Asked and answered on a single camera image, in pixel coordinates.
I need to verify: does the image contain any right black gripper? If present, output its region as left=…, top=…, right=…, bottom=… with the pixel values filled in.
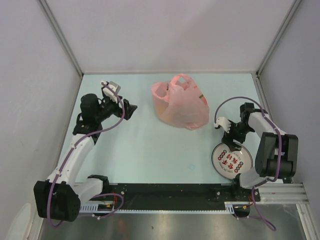
left=221, top=119, right=254, bottom=152

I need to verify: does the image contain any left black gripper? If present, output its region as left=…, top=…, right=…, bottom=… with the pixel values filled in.
left=95, top=95, right=137, bottom=123

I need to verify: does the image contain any pink plastic bag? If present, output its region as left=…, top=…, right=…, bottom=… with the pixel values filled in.
left=151, top=73, right=210, bottom=130

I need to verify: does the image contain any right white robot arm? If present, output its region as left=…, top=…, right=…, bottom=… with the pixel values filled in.
left=215, top=102, right=299, bottom=201

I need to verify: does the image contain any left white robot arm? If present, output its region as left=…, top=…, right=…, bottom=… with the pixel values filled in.
left=33, top=93, right=138, bottom=222

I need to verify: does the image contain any round printed plate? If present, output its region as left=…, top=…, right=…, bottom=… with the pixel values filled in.
left=211, top=143, right=254, bottom=180

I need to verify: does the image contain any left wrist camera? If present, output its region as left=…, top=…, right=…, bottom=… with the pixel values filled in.
left=101, top=80, right=121, bottom=103

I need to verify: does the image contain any aluminium frame rail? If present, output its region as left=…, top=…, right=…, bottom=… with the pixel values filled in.
left=258, top=183, right=309, bottom=205

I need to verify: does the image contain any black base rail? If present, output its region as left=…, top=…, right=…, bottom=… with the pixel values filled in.
left=107, top=183, right=261, bottom=211

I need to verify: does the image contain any white cable duct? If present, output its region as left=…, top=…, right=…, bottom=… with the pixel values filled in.
left=79, top=203, right=115, bottom=214

